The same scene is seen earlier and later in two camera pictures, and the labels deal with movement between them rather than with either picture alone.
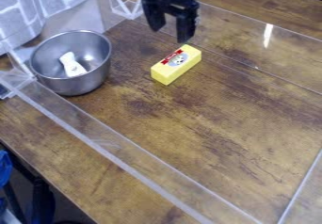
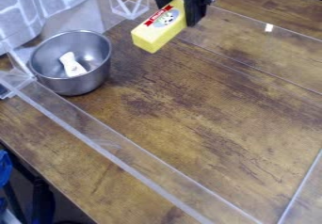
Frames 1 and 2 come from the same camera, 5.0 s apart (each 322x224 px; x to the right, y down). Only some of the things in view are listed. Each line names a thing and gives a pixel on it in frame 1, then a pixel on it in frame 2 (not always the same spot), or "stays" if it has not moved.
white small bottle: x=74 y=68 stays
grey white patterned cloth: x=28 y=3 stays
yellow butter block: x=177 y=64 to x=168 y=22
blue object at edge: x=7 y=168 stays
